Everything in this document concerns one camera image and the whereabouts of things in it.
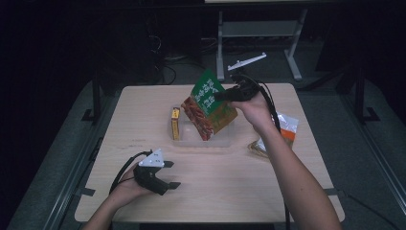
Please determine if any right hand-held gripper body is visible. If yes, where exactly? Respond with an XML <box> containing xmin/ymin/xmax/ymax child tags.
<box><xmin>227</xmin><ymin>52</ymin><xmax>268</xmax><ymax>104</ymax></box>

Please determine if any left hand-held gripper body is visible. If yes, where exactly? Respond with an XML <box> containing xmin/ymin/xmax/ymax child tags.
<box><xmin>133</xmin><ymin>148</ymin><xmax>170</xmax><ymax>196</ymax></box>

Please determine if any green braised meat food packet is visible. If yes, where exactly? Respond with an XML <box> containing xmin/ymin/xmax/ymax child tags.
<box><xmin>180</xmin><ymin>68</ymin><xmax>238</xmax><ymax>142</ymax></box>

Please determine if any clear plastic container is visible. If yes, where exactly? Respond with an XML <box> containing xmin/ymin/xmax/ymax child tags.
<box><xmin>169</xmin><ymin>104</ymin><xmax>236</xmax><ymax>148</ymax></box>

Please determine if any small yellow box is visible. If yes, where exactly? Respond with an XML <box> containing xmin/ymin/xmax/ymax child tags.
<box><xmin>170</xmin><ymin>106</ymin><xmax>181</xmax><ymax>142</ymax></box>

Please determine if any orange clear snack packet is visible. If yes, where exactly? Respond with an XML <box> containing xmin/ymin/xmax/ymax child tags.
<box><xmin>248</xmin><ymin>111</ymin><xmax>300</xmax><ymax>159</ymax></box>

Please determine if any person's right hand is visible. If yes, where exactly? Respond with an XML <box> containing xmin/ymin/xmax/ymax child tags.
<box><xmin>229</xmin><ymin>91</ymin><xmax>279</xmax><ymax>136</ymax></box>

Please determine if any person's left hand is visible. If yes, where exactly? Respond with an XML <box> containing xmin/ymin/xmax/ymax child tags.
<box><xmin>109</xmin><ymin>163</ymin><xmax>154</xmax><ymax>207</ymax></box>

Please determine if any grey tape strip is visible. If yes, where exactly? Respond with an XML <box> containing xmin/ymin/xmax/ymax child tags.
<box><xmin>76</xmin><ymin>187</ymin><xmax>96</xmax><ymax>197</ymax></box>
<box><xmin>322</xmin><ymin>188</ymin><xmax>348</xmax><ymax>197</ymax></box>

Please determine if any black metal stand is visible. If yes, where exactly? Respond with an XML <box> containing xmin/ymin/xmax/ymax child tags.
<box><xmin>80</xmin><ymin>78</ymin><xmax>103</xmax><ymax>124</ymax></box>
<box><xmin>354</xmin><ymin>66</ymin><xmax>381</xmax><ymax>124</ymax></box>

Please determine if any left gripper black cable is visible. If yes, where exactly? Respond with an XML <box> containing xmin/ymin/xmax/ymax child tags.
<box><xmin>108</xmin><ymin>149</ymin><xmax>153</xmax><ymax>196</ymax></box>

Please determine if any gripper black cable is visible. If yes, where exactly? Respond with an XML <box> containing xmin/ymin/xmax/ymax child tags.
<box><xmin>234</xmin><ymin>74</ymin><xmax>292</xmax><ymax>230</ymax></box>
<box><xmin>108</xmin><ymin>149</ymin><xmax>153</xmax><ymax>196</ymax></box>

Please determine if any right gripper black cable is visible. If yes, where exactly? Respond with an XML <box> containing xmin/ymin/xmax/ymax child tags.
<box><xmin>234</xmin><ymin>74</ymin><xmax>292</xmax><ymax>230</ymax></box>

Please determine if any tangle of dark cables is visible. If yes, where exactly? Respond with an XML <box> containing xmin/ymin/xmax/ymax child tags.
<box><xmin>145</xmin><ymin>33</ymin><xmax>221</xmax><ymax>86</ymax></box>

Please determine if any grey metal stand frame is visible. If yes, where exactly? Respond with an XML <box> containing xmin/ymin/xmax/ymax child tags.
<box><xmin>215</xmin><ymin>9</ymin><xmax>309</xmax><ymax>82</ymax></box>

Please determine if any black floor cable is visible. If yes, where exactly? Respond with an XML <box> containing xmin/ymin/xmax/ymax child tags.
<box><xmin>346</xmin><ymin>193</ymin><xmax>400</xmax><ymax>230</ymax></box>

